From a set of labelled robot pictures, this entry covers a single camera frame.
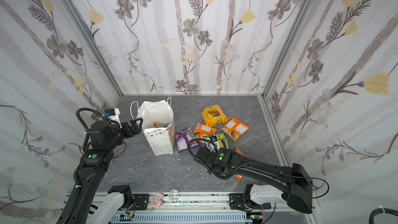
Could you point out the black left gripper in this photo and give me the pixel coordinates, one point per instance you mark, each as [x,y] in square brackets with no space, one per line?
[137,129]

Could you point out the white cartoon paper bag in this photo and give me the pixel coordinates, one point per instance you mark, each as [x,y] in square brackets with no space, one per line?
[161,140]

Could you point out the purple snack pack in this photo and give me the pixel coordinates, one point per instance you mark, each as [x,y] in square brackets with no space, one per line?
[184,137]

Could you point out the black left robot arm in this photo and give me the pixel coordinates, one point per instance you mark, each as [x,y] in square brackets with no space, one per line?
[98,152]

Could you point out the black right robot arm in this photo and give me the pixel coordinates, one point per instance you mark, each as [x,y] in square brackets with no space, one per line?
[293,185]

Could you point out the yellow mango snack bag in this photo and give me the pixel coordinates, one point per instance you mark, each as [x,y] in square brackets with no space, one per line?
[213,116]

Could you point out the yellow green Fox candy bag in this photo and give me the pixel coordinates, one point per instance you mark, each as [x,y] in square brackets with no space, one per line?
[220,136]

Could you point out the clear plastic ball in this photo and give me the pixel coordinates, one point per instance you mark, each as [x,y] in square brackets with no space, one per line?
[174,195]

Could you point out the pink toy figure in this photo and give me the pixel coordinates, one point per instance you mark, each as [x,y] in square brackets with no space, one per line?
[157,201]

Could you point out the orange white snack pack right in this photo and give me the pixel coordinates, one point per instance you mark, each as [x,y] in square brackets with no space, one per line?
[235,128]

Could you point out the orange chips pack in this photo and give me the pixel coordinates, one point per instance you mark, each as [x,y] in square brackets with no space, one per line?
[237,150]

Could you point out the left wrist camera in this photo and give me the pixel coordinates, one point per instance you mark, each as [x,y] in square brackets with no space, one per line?
[113,114]

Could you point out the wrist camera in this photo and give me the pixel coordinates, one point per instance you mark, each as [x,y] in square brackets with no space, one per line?
[113,114]
[217,144]

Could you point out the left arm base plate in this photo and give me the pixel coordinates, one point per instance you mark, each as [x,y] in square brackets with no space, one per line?
[139,203]

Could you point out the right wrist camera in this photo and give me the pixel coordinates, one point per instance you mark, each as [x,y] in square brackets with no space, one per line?
[217,144]

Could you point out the white vented cable duct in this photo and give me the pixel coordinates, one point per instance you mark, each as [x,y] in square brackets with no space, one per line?
[182,218]

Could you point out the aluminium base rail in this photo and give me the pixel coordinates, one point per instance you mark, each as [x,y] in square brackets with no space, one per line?
[219,200]

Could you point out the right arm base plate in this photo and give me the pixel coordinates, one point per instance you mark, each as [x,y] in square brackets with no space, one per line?
[242,202]

